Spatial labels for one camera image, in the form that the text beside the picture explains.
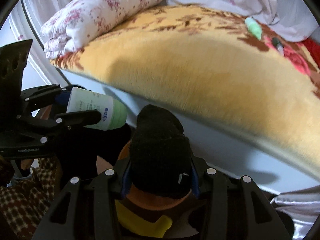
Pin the black sock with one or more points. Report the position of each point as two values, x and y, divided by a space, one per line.
160 160

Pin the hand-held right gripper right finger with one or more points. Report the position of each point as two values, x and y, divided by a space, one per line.
196 183

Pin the light green plastic bottle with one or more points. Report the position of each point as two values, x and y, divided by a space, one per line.
253 28

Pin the person's brown checked clothing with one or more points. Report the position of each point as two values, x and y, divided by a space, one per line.
25 205

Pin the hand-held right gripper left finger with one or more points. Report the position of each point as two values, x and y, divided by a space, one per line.
125 182

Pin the dark spray bottle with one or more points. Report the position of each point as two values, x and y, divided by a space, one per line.
277 43

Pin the red knitted blanket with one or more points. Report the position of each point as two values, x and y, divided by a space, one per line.
313 51

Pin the yellow plastic object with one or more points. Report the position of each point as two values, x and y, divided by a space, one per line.
142 223

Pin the white and green bottle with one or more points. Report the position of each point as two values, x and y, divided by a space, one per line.
82 102

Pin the yellow floral plush blanket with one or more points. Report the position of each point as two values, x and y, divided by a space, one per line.
200 80

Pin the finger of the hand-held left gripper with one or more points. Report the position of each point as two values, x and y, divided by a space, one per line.
61 98
82 118

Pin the pink floral white quilt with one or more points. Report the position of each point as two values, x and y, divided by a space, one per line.
100 10

